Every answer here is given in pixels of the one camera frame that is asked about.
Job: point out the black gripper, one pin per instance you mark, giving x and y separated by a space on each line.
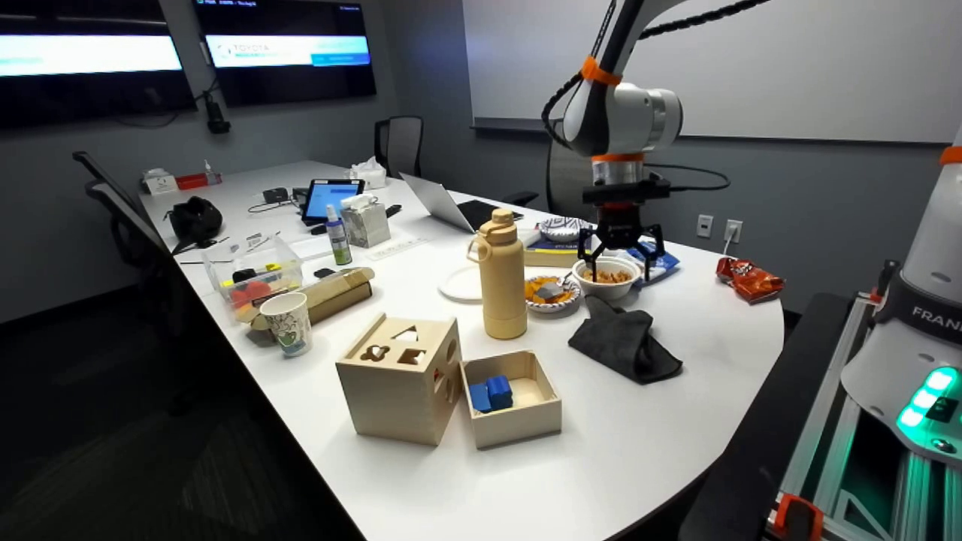
623 230

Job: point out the dark grey towel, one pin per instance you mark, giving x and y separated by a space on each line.
620 341

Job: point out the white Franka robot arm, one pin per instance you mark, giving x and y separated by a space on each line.
625 115

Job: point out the white snack bowl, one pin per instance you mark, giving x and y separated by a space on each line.
618 284

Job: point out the blue snack packet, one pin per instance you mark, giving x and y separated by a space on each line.
670 262

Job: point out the metal bowl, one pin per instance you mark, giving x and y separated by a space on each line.
560 230

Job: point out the yellow flat box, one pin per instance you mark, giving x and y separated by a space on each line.
545 257

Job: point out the grey mesh office chair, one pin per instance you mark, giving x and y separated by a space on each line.
567 196

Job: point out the small bowl of orange food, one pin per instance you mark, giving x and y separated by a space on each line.
548 295

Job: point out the tan water bottle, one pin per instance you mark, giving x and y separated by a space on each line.
504 281

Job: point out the red snack bag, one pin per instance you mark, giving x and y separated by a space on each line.
748 277

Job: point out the white round plate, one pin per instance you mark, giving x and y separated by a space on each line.
458 288

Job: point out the blue wooden block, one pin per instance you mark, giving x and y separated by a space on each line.
480 399
500 390

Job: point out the grey open laptop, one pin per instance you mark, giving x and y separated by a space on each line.
439 203

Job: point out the shallow wooden tray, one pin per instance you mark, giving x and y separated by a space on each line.
515 428

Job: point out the dark mesh office chair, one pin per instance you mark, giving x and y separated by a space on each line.
400 146

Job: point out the white tissue box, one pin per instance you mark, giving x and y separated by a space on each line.
365 223

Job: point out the wooden shape sorter box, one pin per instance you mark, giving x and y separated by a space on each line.
395 393

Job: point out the crumpled white tissue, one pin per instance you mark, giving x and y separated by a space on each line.
368 173

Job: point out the white whiteboard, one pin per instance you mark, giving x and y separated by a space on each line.
830 70

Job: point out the small green spray bottle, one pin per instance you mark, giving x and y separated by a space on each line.
340 242

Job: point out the tablet with blue screen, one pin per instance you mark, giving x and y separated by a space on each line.
331 201

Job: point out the patterned paper cup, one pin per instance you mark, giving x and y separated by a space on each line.
288 327

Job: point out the clear plastic container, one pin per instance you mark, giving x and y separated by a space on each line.
250 275

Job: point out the black bag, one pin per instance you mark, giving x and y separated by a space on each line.
196 222

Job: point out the small red item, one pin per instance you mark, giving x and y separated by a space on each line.
193 183

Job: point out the small white box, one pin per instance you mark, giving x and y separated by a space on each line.
156 183

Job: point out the black office chair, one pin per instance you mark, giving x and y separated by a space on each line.
124 214

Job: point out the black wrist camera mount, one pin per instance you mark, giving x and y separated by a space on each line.
625 192

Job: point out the white wall outlet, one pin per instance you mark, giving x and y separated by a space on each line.
705 223
734 232

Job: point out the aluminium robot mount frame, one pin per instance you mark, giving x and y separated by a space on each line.
830 470

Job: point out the wall monitor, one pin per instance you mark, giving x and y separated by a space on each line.
288 50
86 56

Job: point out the grey camera stand pole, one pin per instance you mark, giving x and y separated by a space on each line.
189 45

